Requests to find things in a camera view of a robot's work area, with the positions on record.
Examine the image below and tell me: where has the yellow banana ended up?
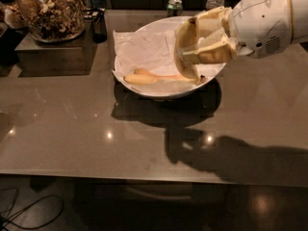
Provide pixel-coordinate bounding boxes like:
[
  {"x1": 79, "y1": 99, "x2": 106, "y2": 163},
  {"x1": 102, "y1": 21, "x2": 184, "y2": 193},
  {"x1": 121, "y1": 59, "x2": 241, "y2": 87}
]
[
  {"x1": 173, "y1": 17, "x2": 198, "y2": 79},
  {"x1": 124, "y1": 74, "x2": 206, "y2": 85}
]

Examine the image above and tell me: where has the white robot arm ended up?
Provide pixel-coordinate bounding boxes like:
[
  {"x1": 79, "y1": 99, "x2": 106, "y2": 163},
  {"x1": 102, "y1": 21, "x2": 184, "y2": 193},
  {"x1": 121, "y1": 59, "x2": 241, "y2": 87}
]
[{"x1": 175, "y1": 0, "x2": 308, "y2": 65}]

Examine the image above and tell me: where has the middle orange-yellow banana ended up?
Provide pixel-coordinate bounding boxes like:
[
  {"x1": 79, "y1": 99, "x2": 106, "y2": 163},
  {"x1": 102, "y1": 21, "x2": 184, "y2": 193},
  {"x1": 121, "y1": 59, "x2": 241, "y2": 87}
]
[{"x1": 134, "y1": 68, "x2": 183, "y2": 79}]

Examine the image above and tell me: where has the glass jar of nuts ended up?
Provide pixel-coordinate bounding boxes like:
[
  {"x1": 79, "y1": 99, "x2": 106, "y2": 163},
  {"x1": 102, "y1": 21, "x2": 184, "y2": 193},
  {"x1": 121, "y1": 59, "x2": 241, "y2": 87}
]
[{"x1": 14, "y1": 0, "x2": 85, "y2": 43}]

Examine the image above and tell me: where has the dark box pedestal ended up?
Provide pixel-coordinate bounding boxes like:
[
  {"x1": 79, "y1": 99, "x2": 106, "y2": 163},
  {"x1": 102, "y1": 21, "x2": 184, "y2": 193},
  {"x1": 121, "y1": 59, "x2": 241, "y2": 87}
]
[{"x1": 15, "y1": 21, "x2": 97, "y2": 77}]

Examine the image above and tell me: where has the black cable on floor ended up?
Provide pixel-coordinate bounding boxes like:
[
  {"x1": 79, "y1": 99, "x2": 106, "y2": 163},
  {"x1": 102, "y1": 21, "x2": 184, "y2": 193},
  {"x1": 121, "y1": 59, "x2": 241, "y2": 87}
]
[{"x1": 0, "y1": 186, "x2": 65, "y2": 231}]

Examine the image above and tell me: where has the white bowl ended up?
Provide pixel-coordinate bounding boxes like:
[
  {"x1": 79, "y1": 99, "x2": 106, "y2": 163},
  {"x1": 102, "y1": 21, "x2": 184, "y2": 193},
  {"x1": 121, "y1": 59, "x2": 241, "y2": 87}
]
[{"x1": 111, "y1": 15, "x2": 227, "y2": 100}]

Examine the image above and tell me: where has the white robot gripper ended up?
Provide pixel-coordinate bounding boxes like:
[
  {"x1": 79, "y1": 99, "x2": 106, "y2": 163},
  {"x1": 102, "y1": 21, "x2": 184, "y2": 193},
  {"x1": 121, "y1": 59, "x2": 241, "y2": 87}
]
[{"x1": 192, "y1": 0, "x2": 293, "y2": 64}]

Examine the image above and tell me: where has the green soda can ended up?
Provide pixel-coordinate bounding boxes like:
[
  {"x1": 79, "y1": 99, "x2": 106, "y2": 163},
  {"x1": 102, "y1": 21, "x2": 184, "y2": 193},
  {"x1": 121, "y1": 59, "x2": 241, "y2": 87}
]
[{"x1": 167, "y1": 0, "x2": 183, "y2": 17}]

